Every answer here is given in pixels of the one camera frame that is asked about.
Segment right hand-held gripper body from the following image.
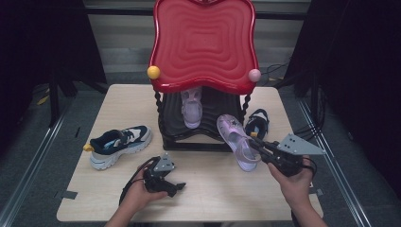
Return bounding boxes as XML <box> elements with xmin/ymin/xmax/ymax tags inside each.
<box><xmin>260</xmin><ymin>133</ymin><xmax>327</xmax><ymax>178</ymax></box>

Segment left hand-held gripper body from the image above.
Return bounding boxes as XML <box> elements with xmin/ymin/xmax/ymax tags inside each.
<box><xmin>143</xmin><ymin>152</ymin><xmax>178</xmax><ymax>194</ymax></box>

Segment navy and white sneaker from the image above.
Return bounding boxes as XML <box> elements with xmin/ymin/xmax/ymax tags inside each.
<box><xmin>82</xmin><ymin>125</ymin><xmax>153</xmax><ymax>171</ymax></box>
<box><xmin>244</xmin><ymin>108</ymin><xmax>270</xmax><ymax>141</ymax></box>

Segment lilac sneaker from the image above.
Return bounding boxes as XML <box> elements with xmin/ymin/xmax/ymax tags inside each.
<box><xmin>180</xmin><ymin>86</ymin><xmax>203</xmax><ymax>130</ymax></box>
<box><xmin>216</xmin><ymin>113</ymin><xmax>262</xmax><ymax>173</ymax></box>

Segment red and black shoe rack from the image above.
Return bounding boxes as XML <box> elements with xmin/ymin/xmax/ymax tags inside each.
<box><xmin>147</xmin><ymin>0</ymin><xmax>263</xmax><ymax>152</ymax></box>

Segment person's left hand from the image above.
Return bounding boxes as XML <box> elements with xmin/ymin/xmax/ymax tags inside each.
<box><xmin>127</xmin><ymin>167</ymin><xmax>169</xmax><ymax>213</ymax></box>

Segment person's right hand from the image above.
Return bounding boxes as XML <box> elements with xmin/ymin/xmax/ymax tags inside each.
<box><xmin>267</xmin><ymin>157</ymin><xmax>315</xmax><ymax>209</ymax></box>

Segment dark curtain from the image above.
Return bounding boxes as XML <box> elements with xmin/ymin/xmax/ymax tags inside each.
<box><xmin>283</xmin><ymin>0</ymin><xmax>401</xmax><ymax>200</ymax></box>
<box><xmin>0</xmin><ymin>0</ymin><xmax>107</xmax><ymax>155</ymax></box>

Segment dark metal stand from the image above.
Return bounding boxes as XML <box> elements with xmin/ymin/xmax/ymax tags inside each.
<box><xmin>46</xmin><ymin>72</ymin><xmax>79</xmax><ymax>129</ymax></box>

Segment yellow tape piece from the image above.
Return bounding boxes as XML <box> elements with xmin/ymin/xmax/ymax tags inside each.
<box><xmin>36</xmin><ymin>94</ymin><xmax>51</xmax><ymax>107</ymax></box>

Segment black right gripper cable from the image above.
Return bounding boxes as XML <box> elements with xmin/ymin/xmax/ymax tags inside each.
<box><xmin>301</xmin><ymin>156</ymin><xmax>318</xmax><ymax>178</ymax></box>

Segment black floor cables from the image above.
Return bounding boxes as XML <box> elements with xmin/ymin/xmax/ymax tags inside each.
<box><xmin>261</xmin><ymin>61</ymin><xmax>325</xmax><ymax>146</ymax></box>

